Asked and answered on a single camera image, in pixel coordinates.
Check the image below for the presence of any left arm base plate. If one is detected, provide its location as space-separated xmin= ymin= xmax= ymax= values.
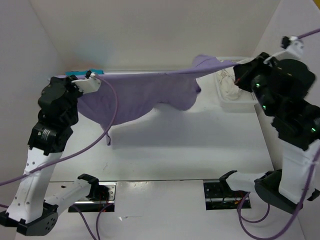
xmin=73 ymin=181 xmax=117 ymax=213

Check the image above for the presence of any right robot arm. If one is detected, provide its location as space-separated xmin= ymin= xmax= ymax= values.
xmin=219 ymin=53 xmax=320 ymax=214

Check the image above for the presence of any white plastic basket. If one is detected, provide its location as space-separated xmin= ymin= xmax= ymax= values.
xmin=213 ymin=70 xmax=258 ymax=112

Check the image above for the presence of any teal t shirt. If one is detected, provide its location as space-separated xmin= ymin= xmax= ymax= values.
xmin=65 ymin=68 xmax=104 ymax=76

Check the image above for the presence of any white t shirt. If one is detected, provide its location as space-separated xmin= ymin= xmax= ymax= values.
xmin=217 ymin=67 xmax=242 ymax=101

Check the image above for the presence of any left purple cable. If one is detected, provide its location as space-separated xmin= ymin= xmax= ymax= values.
xmin=0 ymin=74 xmax=119 ymax=240

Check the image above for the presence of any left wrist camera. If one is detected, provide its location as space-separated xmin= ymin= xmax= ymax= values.
xmin=72 ymin=70 xmax=101 ymax=94

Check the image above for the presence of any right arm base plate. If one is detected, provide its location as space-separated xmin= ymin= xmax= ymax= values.
xmin=203 ymin=180 xmax=247 ymax=211

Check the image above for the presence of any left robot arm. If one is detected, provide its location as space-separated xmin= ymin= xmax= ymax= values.
xmin=0 ymin=72 xmax=101 ymax=236

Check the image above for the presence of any lavender t shirt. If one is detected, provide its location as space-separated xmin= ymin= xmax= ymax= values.
xmin=77 ymin=55 xmax=234 ymax=133

